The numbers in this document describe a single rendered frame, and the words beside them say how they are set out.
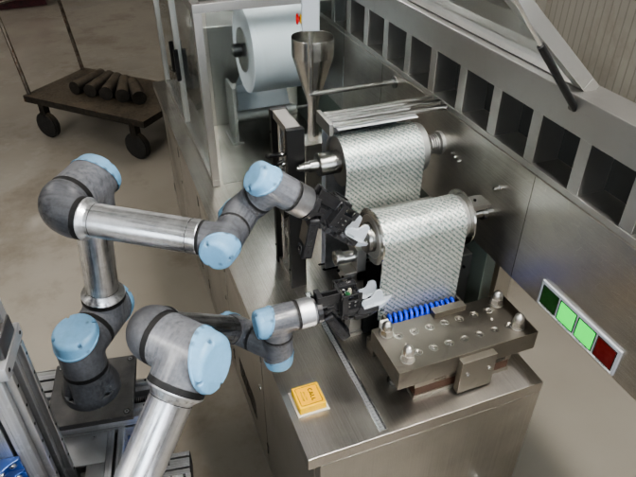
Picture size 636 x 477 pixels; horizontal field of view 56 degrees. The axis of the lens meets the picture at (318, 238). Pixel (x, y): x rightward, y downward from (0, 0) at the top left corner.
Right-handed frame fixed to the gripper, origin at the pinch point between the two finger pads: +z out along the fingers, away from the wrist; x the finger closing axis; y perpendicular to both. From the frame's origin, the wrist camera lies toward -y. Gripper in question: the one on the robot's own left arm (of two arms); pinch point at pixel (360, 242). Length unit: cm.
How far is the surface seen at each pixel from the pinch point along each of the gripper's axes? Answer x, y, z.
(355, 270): 3.8, -8.5, 8.3
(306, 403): -16.3, -38.4, 5.8
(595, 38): 180, 134, 203
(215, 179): 98, -36, 7
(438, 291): -4.2, -0.2, 29.3
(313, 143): 70, 2, 16
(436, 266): -4.2, 5.5, 22.1
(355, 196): 19.7, 5.0, 5.4
